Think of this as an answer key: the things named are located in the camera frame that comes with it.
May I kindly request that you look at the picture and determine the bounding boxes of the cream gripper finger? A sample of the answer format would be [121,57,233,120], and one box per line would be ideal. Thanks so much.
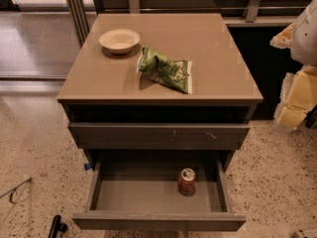
[269,23,294,49]
[273,65,317,129]

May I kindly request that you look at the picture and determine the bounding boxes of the red coke can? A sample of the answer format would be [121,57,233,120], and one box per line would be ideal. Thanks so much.
[178,168,196,195]

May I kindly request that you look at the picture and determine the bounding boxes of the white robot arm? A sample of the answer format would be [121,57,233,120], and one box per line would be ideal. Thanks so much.
[269,0,317,131]

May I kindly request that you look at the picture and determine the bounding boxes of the grey drawer cabinet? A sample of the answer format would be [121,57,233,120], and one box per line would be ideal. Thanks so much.
[57,14,263,166]

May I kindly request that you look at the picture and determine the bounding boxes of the green chip bag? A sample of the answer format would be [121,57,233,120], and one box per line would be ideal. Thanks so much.
[137,47,193,94]

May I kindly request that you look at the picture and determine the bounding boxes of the white paper bowl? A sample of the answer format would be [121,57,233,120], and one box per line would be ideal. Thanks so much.
[99,29,141,55]

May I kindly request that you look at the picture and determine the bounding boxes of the black object on floor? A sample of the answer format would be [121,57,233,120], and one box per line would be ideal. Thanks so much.
[48,215,68,238]

